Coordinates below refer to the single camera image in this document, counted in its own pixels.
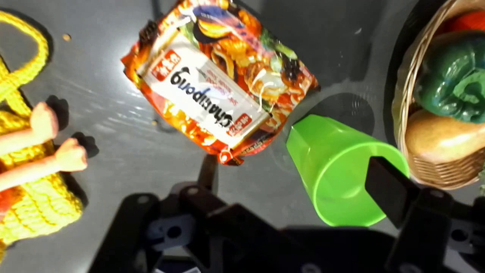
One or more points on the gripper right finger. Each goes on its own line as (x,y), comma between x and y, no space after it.
(416,220)

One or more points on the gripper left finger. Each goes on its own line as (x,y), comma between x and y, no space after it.
(132,227)

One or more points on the yellow-green plastic cup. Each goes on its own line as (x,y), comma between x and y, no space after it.
(326,159)

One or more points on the wicker basket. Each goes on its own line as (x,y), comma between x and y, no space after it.
(435,174)

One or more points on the tan toy potato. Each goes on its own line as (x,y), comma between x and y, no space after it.
(439,138)

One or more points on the doll in yellow knit dress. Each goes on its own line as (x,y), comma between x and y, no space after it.
(34,204)

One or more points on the green toy bell pepper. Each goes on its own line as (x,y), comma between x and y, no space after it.
(447,79)

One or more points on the orange instant noodle packet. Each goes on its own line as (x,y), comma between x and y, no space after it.
(212,83)

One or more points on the red toy vegetable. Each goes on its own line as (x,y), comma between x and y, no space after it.
(468,22)

